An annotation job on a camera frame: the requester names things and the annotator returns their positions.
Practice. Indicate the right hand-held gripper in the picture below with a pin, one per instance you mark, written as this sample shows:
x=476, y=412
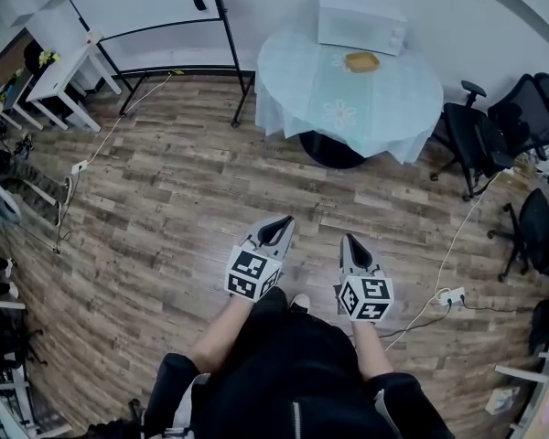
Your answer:
x=366, y=297

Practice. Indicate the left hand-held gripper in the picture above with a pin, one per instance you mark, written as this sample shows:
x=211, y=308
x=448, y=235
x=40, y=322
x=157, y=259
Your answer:
x=249, y=272

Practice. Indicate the yellow container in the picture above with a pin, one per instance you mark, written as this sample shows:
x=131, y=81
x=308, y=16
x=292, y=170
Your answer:
x=361, y=62

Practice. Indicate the person's right forearm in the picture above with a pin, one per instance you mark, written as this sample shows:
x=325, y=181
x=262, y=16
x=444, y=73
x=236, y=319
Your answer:
x=370, y=350

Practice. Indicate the person's left forearm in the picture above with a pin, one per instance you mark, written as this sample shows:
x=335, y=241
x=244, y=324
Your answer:
x=219, y=336

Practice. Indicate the person's white shoe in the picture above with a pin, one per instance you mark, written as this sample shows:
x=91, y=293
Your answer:
x=300, y=301

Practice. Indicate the round table with black base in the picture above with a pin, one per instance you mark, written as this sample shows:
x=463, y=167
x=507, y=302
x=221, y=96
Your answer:
x=331, y=151

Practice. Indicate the white power strip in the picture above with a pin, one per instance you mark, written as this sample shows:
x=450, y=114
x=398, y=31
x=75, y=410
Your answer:
x=453, y=296
x=79, y=167

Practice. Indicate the person's black clothing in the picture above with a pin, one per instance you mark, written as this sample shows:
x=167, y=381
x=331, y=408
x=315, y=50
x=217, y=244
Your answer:
x=293, y=373

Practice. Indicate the light blue flowered tablecloth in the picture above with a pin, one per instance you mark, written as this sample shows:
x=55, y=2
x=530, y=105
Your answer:
x=311, y=94

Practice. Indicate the black mesh office chair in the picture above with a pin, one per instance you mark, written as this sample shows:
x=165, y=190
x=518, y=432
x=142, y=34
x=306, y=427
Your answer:
x=537, y=231
x=471, y=140

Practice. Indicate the white microwave oven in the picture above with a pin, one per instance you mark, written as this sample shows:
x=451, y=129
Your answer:
x=357, y=21

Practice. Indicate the black whiteboard eraser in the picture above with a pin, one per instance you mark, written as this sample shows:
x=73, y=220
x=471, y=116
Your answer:
x=199, y=3

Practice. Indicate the white desk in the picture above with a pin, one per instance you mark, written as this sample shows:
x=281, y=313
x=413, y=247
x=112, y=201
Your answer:
x=59, y=78

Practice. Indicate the small white box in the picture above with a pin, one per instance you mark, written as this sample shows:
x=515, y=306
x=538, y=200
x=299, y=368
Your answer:
x=92, y=37

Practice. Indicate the whiteboard on black stand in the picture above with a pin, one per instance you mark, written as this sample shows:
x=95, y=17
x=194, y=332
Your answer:
x=132, y=3

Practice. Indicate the yellow object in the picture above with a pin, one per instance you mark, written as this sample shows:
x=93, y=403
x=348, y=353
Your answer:
x=49, y=56

